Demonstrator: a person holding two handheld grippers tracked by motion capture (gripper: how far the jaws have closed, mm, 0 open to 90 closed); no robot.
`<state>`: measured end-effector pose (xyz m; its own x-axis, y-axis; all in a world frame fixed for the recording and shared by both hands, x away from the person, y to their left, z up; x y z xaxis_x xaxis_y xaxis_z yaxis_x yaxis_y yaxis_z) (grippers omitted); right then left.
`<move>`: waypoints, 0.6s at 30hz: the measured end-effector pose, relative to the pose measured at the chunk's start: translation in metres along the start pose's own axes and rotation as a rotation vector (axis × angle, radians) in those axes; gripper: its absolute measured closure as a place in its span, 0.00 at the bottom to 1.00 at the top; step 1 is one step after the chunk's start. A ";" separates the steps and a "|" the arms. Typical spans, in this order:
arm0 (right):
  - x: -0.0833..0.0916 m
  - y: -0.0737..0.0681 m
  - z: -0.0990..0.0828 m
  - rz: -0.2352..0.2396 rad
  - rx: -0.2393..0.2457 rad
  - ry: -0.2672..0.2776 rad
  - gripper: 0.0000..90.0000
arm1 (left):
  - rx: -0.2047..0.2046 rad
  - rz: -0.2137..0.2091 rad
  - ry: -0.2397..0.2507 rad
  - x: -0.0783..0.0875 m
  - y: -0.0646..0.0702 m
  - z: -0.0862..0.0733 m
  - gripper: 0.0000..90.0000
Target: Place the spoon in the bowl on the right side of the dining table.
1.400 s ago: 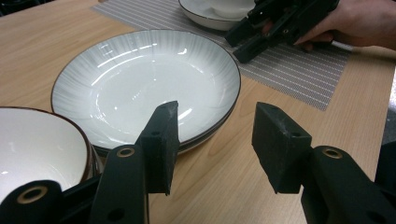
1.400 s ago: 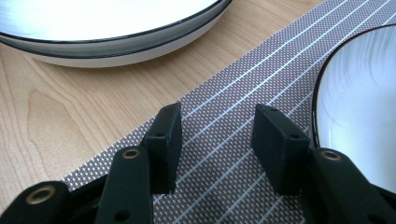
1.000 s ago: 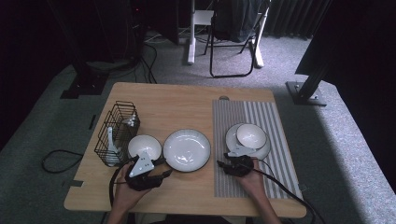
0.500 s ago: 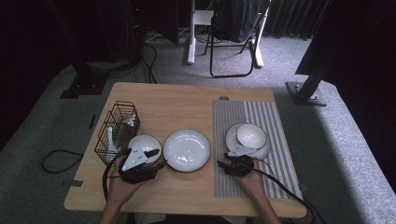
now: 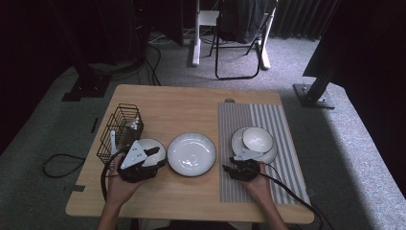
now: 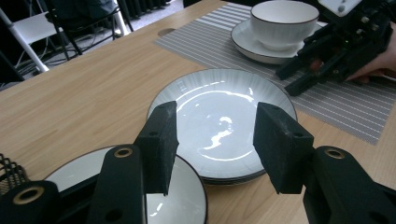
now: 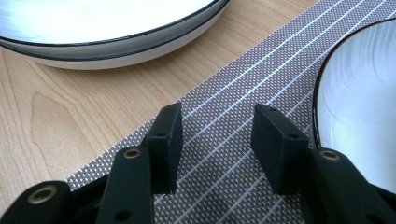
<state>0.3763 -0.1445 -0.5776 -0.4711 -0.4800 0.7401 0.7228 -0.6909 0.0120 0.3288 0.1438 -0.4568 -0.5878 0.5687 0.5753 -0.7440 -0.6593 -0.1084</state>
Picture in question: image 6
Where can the white plate dark rim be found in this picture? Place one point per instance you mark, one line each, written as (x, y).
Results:
(246, 43)
(236, 181)
(218, 102)

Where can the grey striped placemat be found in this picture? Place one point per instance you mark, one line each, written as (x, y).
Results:
(211, 43)

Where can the dark curtain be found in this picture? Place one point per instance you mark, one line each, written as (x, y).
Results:
(140, 7)

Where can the black folding chair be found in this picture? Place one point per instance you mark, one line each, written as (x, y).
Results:
(70, 46)

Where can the white bowl dark rim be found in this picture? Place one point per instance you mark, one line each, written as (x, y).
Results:
(183, 199)
(280, 21)

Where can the white desk leg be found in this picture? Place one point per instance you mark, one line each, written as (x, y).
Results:
(31, 49)
(123, 25)

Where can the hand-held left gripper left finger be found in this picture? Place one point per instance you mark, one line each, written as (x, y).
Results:
(155, 146)

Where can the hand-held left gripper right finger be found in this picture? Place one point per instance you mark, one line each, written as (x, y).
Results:
(280, 146)

